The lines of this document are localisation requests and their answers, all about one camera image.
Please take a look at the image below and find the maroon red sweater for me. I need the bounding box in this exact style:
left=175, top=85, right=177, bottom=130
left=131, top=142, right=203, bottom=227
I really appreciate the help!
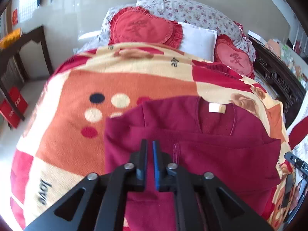
left=103, top=95, right=282, bottom=231

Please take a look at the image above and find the white lace armchair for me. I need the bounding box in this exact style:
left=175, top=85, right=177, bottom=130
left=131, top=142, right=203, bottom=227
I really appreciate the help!
left=287, top=93, right=307, bottom=162

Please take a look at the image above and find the red cloth on chair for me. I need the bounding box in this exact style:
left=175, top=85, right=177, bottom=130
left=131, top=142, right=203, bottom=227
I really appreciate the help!
left=289, top=117, right=308, bottom=150

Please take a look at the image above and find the orange cream red fleece blanket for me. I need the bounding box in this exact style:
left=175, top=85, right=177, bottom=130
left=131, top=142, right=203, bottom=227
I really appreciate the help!
left=10, top=43, right=294, bottom=229

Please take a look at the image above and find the red gift bag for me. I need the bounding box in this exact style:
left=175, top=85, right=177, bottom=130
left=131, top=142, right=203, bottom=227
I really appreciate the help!
left=9, top=86, right=28, bottom=114
left=0, top=100, right=20, bottom=128

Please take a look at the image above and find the right red heart pillow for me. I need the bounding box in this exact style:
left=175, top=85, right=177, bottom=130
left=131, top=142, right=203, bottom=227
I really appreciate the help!
left=214, top=34, right=254, bottom=79

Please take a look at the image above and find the red heart pillow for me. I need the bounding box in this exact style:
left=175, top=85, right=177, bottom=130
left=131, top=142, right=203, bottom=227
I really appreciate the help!
left=214, top=34, right=254, bottom=79
left=109, top=6, right=183, bottom=49

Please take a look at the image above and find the white rectangular pillow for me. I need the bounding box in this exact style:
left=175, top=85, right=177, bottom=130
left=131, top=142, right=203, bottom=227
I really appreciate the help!
left=178, top=22, right=218, bottom=62

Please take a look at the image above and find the dark wooden side table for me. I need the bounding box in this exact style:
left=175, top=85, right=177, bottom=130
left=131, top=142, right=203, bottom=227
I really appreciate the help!
left=1, top=26, right=54, bottom=128

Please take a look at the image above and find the left red heart pillow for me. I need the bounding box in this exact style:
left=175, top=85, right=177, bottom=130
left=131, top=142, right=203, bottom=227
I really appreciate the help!
left=109, top=6, right=183, bottom=49

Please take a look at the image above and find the yellow box on table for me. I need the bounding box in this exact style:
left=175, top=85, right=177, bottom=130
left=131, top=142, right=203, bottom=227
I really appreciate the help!
left=0, top=28, right=22, bottom=49

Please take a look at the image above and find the floral bed sheet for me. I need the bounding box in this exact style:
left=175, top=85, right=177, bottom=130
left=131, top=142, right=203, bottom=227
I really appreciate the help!
left=76, top=0, right=256, bottom=62

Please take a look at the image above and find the dark carved wooden bed frame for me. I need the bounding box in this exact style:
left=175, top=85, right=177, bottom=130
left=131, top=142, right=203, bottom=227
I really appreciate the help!
left=249, top=37, right=306, bottom=127

